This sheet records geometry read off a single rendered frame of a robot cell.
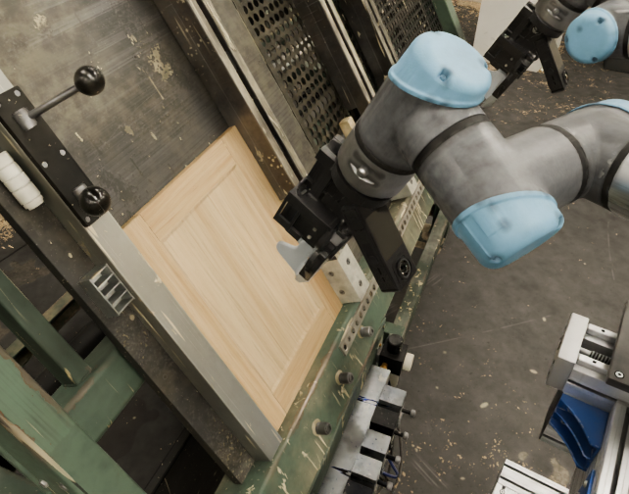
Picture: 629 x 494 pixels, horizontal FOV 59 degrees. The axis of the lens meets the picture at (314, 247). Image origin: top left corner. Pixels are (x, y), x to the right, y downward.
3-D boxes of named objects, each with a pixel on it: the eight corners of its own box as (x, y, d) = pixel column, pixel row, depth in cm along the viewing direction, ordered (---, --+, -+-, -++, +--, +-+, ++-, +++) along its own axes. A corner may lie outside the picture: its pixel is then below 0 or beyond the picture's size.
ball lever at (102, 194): (78, 212, 79) (94, 223, 68) (61, 190, 78) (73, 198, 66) (101, 197, 80) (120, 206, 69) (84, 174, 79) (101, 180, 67)
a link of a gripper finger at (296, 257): (272, 254, 73) (299, 216, 66) (306, 284, 73) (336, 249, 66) (258, 268, 71) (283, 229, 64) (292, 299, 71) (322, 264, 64)
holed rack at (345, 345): (344, 356, 123) (346, 356, 123) (338, 346, 122) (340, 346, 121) (478, 71, 238) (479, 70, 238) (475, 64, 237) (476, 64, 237)
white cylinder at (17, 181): (-19, 165, 73) (23, 214, 76) (-9, 159, 71) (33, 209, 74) (-1, 153, 75) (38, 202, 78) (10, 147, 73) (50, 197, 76)
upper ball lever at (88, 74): (22, 139, 72) (107, 89, 70) (1, 114, 71) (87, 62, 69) (32, 131, 76) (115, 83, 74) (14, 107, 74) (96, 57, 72)
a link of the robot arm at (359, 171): (434, 152, 55) (398, 192, 50) (410, 180, 59) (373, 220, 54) (377, 103, 56) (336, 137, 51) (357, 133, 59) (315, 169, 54)
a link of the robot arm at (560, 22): (588, 6, 101) (578, 20, 96) (568, 26, 104) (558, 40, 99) (556, -21, 101) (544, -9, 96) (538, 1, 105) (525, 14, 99)
